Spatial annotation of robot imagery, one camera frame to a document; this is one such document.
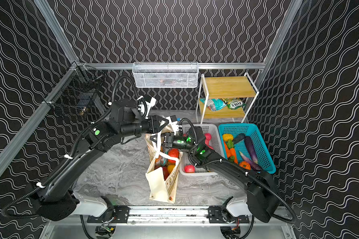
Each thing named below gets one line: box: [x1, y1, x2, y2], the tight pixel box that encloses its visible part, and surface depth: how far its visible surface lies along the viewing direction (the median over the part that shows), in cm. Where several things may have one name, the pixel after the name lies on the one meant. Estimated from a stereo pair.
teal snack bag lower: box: [199, 98, 227, 112], surface depth 101 cm
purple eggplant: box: [244, 135, 259, 164], surface depth 97 cm
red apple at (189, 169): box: [183, 164, 195, 174], surface depth 86 cm
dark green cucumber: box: [232, 132, 246, 145], surface depth 102 cm
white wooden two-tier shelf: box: [195, 72, 260, 124], surface depth 98 cm
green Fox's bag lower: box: [221, 97, 246, 110], surface depth 102 cm
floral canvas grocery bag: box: [144, 133, 183, 204], surface depth 65 cm
